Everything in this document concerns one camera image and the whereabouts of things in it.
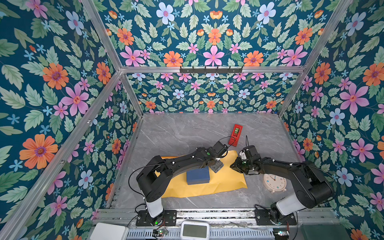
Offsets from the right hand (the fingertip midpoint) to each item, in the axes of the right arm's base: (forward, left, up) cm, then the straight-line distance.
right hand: (230, 165), depth 91 cm
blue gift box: (-8, +18, +5) cm, 21 cm away
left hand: (+1, +8, +8) cm, 12 cm away
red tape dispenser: (+21, -5, +4) cm, 22 cm away
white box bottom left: (-33, +63, +3) cm, 71 cm away
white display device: (-33, +21, +3) cm, 39 cm away
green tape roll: (+23, -6, +6) cm, 25 cm away
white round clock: (-11, -23, +1) cm, 26 cm away
